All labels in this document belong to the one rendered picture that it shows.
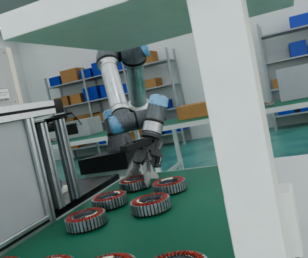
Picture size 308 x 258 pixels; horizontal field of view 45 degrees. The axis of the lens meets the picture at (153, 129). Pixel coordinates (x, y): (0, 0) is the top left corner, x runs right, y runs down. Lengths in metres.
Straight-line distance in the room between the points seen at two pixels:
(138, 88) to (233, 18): 1.42
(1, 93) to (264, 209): 1.00
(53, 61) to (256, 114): 9.16
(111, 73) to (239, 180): 1.21
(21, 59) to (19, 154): 9.03
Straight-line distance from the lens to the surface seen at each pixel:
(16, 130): 1.12
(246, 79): 0.43
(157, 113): 1.37
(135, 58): 1.71
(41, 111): 1.19
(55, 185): 1.22
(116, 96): 1.52
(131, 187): 1.30
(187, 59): 8.05
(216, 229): 0.85
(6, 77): 1.32
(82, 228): 1.00
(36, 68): 9.82
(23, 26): 0.52
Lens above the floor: 1.06
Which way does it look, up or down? 5 degrees down
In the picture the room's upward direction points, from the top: 11 degrees counter-clockwise
